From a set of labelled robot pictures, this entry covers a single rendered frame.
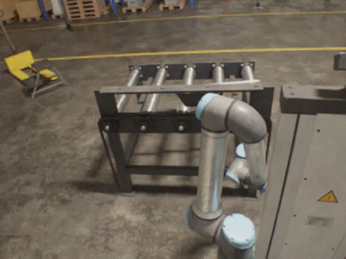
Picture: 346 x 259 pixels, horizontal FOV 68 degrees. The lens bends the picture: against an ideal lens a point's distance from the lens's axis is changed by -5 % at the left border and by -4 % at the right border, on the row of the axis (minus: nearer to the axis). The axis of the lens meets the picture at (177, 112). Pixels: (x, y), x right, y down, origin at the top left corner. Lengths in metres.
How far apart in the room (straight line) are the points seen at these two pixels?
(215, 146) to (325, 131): 0.50
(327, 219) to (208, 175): 0.48
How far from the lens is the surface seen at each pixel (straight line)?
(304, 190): 0.84
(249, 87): 1.93
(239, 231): 1.31
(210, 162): 1.13
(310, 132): 0.70
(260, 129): 1.02
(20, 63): 6.52
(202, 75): 2.94
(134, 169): 2.55
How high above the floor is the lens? 2.10
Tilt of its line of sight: 34 degrees down
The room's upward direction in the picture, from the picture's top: 6 degrees counter-clockwise
